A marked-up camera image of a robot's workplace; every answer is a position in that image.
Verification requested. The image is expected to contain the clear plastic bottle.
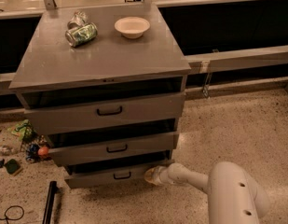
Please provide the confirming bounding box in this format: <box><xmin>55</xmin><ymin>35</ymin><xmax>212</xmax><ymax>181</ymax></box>
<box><xmin>0</xmin><ymin>146</ymin><xmax>18</xmax><ymax>156</ymax></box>

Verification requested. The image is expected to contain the grey bottom drawer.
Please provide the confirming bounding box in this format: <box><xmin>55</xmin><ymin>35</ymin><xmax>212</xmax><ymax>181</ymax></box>
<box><xmin>64</xmin><ymin>159</ymin><xmax>174</xmax><ymax>189</ymax></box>

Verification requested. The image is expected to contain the green yellow sponge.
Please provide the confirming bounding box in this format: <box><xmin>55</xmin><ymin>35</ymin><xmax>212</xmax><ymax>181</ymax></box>
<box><xmin>4</xmin><ymin>159</ymin><xmax>22</xmax><ymax>175</ymax></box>

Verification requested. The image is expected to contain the orange fruit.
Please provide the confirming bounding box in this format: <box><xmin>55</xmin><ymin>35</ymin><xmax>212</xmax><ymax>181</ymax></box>
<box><xmin>38</xmin><ymin>147</ymin><xmax>48</xmax><ymax>159</ymax></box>

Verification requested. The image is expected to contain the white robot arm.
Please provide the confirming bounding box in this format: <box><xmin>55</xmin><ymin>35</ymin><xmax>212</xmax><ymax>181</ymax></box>
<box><xmin>144</xmin><ymin>161</ymin><xmax>270</xmax><ymax>224</ymax></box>

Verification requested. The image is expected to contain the blue soda can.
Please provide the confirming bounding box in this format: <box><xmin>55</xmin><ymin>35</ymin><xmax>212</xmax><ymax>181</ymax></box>
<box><xmin>26</xmin><ymin>144</ymin><xmax>40</xmax><ymax>163</ymax></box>

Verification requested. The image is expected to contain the grey metal rail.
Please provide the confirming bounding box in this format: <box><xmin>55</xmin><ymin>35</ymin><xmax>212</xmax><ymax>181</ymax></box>
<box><xmin>185</xmin><ymin>45</ymin><xmax>288</xmax><ymax>75</ymax></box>

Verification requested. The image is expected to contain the grey top drawer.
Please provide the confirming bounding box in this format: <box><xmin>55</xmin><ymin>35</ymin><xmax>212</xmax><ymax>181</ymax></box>
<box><xmin>25</xmin><ymin>92</ymin><xmax>185</xmax><ymax>134</ymax></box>

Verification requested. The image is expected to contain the grey drawer cabinet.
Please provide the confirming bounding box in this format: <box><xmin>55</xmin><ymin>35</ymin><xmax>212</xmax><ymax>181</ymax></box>
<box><xmin>8</xmin><ymin>3</ymin><xmax>192</xmax><ymax>175</ymax></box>

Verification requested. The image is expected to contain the grey middle drawer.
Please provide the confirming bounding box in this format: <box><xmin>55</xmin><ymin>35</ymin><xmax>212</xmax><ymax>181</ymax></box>
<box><xmin>48</xmin><ymin>132</ymin><xmax>179</xmax><ymax>166</ymax></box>

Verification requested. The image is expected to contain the black cable on floor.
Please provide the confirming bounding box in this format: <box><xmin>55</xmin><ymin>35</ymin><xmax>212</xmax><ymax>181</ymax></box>
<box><xmin>0</xmin><ymin>204</ymin><xmax>25</xmax><ymax>224</ymax></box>

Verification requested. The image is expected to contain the silver crushed can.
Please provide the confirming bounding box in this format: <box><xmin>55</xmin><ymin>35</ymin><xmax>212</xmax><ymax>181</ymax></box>
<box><xmin>67</xmin><ymin>10</ymin><xmax>88</xmax><ymax>29</ymax></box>

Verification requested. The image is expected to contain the green chip bag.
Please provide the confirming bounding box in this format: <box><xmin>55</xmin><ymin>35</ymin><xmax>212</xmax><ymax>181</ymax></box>
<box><xmin>7</xmin><ymin>119</ymin><xmax>37</xmax><ymax>142</ymax></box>

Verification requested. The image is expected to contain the black bar on floor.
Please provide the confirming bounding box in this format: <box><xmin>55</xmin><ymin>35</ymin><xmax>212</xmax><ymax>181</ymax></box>
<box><xmin>42</xmin><ymin>181</ymin><xmax>59</xmax><ymax>224</ymax></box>

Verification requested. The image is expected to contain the grey drawer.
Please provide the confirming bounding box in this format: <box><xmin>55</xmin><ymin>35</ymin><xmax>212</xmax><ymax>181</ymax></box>
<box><xmin>25</xmin><ymin>92</ymin><xmax>185</xmax><ymax>134</ymax></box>
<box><xmin>48</xmin><ymin>132</ymin><xmax>179</xmax><ymax>166</ymax></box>
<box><xmin>64</xmin><ymin>159</ymin><xmax>174</xmax><ymax>189</ymax></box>

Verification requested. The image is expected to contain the white paper bowl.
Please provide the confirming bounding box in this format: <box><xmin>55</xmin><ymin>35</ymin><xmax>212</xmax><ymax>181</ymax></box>
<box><xmin>115</xmin><ymin>17</ymin><xmax>150</xmax><ymax>39</ymax></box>

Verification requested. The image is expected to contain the green soda can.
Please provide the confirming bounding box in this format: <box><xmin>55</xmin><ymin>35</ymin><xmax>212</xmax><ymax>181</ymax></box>
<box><xmin>65</xmin><ymin>22</ymin><xmax>98</xmax><ymax>48</ymax></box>

